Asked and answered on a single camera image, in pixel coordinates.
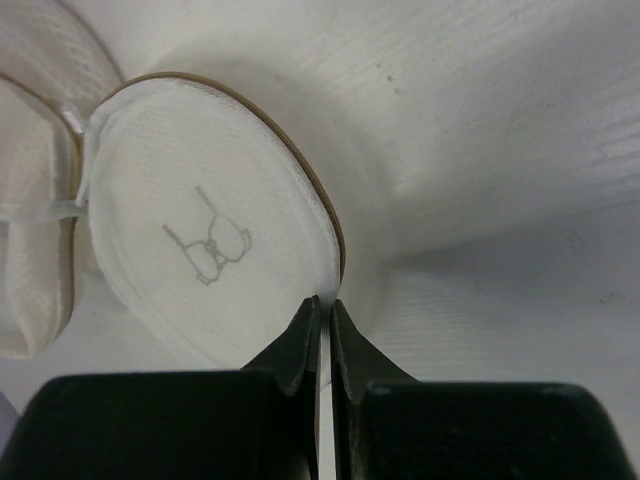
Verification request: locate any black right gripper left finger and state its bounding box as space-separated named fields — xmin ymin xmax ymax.
xmin=1 ymin=297 xmax=320 ymax=479

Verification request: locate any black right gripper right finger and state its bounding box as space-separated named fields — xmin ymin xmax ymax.
xmin=330 ymin=301 xmax=638 ymax=479

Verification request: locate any white mesh laundry bag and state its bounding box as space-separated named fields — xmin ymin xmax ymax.
xmin=1 ymin=1 xmax=345 ymax=368

